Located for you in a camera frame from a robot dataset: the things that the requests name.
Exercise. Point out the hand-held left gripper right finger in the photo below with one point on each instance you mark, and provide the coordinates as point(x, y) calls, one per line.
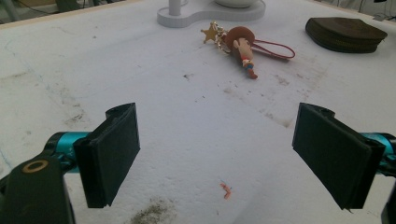
point(333, 152)

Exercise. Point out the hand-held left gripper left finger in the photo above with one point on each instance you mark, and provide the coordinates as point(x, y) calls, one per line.
point(109, 155)

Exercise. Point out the small orange scrap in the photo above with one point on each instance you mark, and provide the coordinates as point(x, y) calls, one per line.
point(226, 190)

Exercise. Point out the dark brown pouch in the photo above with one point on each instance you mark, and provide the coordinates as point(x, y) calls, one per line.
point(344, 33)

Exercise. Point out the white stand base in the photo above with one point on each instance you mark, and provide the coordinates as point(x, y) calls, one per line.
point(205, 12)

